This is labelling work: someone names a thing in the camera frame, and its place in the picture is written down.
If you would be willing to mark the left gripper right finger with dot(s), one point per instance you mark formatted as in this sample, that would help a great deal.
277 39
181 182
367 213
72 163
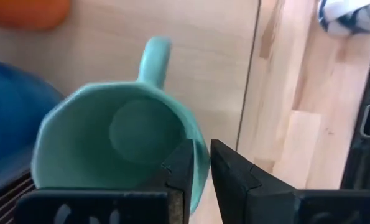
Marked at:
240 193

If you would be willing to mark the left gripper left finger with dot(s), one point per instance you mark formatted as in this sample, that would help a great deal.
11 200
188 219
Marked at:
172 186

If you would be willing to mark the green faceted mug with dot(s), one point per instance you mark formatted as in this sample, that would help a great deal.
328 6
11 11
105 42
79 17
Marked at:
88 140

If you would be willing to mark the blue mug blue inside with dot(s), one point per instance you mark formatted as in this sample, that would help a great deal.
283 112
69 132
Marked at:
10 109

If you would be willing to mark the white mug blue leaves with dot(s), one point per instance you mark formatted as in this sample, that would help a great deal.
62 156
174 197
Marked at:
343 15

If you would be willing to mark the orange mug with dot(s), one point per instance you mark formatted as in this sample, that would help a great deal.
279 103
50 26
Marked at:
23 12

